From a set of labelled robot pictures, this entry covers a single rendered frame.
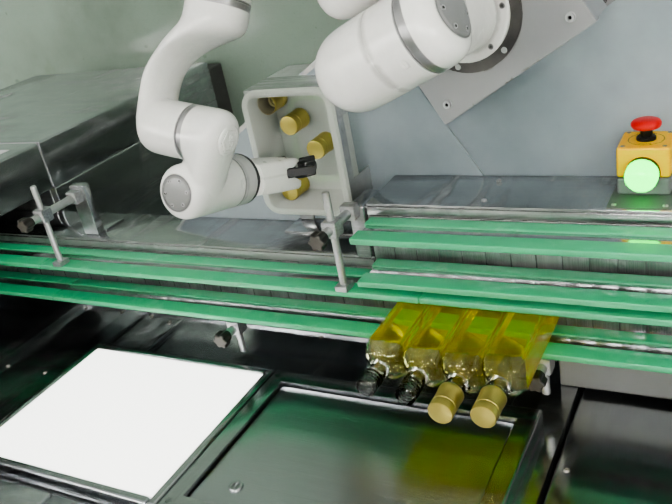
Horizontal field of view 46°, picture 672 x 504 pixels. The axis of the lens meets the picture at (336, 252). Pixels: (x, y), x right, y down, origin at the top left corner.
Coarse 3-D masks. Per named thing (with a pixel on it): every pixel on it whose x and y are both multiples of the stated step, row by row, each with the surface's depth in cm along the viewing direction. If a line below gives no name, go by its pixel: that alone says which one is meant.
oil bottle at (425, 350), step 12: (432, 312) 117; (444, 312) 116; (456, 312) 115; (468, 312) 116; (432, 324) 114; (444, 324) 113; (456, 324) 113; (420, 336) 111; (432, 336) 111; (444, 336) 110; (408, 348) 109; (420, 348) 109; (432, 348) 108; (444, 348) 108; (408, 360) 108; (420, 360) 107; (432, 360) 107; (432, 372) 107; (432, 384) 108
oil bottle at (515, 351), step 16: (512, 320) 110; (528, 320) 109; (544, 320) 110; (496, 336) 107; (512, 336) 106; (528, 336) 106; (544, 336) 110; (496, 352) 104; (512, 352) 103; (528, 352) 103; (496, 368) 102; (512, 368) 101; (528, 368) 103; (512, 384) 101; (528, 384) 104
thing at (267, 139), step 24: (264, 96) 129; (288, 96) 135; (312, 96) 133; (264, 120) 135; (312, 120) 135; (336, 120) 125; (264, 144) 136; (288, 144) 140; (336, 144) 127; (336, 168) 138; (312, 192) 141; (336, 192) 139
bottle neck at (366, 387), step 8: (376, 360) 110; (368, 368) 108; (376, 368) 108; (384, 368) 109; (360, 376) 107; (368, 376) 106; (376, 376) 107; (384, 376) 109; (360, 384) 108; (368, 384) 106; (376, 384) 106; (360, 392) 107; (368, 392) 107
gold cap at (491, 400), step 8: (480, 392) 99; (488, 392) 98; (496, 392) 98; (480, 400) 97; (488, 400) 97; (496, 400) 97; (504, 400) 99; (472, 408) 97; (480, 408) 96; (488, 408) 96; (496, 408) 96; (472, 416) 97; (480, 416) 97; (488, 416) 96; (496, 416) 96; (480, 424) 97; (488, 424) 97
